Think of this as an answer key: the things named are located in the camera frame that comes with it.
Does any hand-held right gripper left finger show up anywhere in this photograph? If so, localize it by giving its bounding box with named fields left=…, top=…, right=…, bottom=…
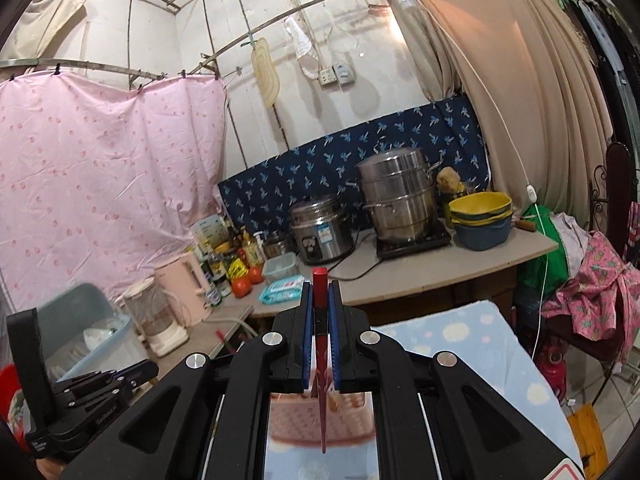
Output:
left=60, top=280, right=316, bottom=480

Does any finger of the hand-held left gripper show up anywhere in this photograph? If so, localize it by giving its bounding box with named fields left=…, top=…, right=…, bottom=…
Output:
left=65, top=382, right=151, bottom=436
left=50, top=360, right=160, bottom=401

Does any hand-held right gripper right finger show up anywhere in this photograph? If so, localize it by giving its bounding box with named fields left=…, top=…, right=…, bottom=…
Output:
left=327, top=280, right=586, bottom=480

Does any red chopstick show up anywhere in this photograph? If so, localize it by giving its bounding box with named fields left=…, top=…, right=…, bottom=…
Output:
left=312, top=267, right=330, bottom=453
left=214, top=329, right=238, bottom=358

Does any pink plastic utensil basket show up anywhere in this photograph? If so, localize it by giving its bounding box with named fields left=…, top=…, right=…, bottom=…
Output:
left=270, top=365, right=376, bottom=446

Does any blue wet wipes pack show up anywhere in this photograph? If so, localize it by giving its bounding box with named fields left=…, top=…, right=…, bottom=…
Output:
left=258, top=275, right=306, bottom=305

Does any clear blender jug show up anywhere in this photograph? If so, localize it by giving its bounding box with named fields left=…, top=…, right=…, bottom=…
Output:
left=121, top=277, right=191, bottom=358

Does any white storage box grey lid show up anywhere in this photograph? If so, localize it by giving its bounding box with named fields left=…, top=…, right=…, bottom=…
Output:
left=35, top=282, right=151, bottom=386

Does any clear plastic container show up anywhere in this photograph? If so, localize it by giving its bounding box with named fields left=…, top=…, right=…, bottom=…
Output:
left=261, top=252, right=298, bottom=283

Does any pink electric kettle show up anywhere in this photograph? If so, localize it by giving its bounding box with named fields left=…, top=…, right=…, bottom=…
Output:
left=154, top=251, right=213, bottom=326

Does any steel rice cooker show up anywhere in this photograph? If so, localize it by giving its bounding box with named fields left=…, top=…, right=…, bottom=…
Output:
left=289, top=195, right=353, bottom=266

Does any cluster of condiment bottles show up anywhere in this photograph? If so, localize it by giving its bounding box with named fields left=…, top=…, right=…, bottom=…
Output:
left=202, top=220, right=266, bottom=306

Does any black induction cooker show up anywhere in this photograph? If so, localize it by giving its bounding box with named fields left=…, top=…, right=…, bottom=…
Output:
left=375, top=220, right=453, bottom=261

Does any green printed carton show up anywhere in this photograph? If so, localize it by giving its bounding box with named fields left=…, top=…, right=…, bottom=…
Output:
left=192, top=214, right=228, bottom=251

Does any steel steamer pot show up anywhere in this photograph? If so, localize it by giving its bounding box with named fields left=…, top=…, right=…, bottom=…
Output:
left=356, top=147, right=443, bottom=246

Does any navy floral cloth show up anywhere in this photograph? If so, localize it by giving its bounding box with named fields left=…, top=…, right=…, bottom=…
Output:
left=218, top=95, right=493, bottom=233

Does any brown loofah sponge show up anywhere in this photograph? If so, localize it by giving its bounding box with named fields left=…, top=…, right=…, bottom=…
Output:
left=436, top=166, right=463, bottom=193

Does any yellow bowl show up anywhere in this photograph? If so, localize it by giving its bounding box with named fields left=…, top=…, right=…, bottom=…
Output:
left=451, top=212, right=515, bottom=227
left=448, top=191, right=513, bottom=218

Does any pink patterned curtain sheet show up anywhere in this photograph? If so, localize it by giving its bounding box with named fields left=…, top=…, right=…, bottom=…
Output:
left=0, top=71, right=231, bottom=311

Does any red gas cylinder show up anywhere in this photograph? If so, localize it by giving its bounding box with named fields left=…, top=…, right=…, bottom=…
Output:
left=537, top=340, right=568, bottom=401

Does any green bag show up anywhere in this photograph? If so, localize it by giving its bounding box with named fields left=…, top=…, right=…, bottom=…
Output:
left=517, top=205, right=568, bottom=301

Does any white garment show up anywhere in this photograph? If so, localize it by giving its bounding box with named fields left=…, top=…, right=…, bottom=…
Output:
left=547, top=210, right=593, bottom=261

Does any pink patterned garment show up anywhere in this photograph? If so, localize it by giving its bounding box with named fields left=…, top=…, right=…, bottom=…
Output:
left=542, top=230, right=640, bottom=366

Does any beige hanging cutting board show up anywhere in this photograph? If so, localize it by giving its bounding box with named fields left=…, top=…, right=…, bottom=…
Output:
left=250, top=36, right=276, bottom=110

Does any white hanging cloth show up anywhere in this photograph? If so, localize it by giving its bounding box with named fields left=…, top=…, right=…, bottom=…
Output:
left=284, top=14, right=321, bottom=81

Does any beige curtain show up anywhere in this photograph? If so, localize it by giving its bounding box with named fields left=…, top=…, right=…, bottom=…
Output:
left=390, top=0, right=616, bottom=211

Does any dark wooden chair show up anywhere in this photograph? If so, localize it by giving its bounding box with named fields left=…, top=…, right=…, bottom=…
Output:
left=587, top=141, right=636, bottom=261

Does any beige hanging cloth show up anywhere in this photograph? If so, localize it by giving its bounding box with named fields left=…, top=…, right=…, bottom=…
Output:
left=10, top=0, right=98, bottom=61

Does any row of hanging clothes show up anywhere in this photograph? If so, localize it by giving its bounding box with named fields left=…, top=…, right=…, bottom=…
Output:
left=550, top=0, right=640, bottom=136

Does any white cable with switch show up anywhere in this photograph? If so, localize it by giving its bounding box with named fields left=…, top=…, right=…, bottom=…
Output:
left=395, top=0, right=556, bottom=376

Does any white wall socket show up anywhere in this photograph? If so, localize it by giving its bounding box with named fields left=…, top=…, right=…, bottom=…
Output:
left=318, top=61, right=357, bottom=87

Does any metal curtain rail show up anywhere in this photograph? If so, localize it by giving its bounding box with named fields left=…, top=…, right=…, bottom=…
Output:
left=0, top=0, right=401, bottom=91

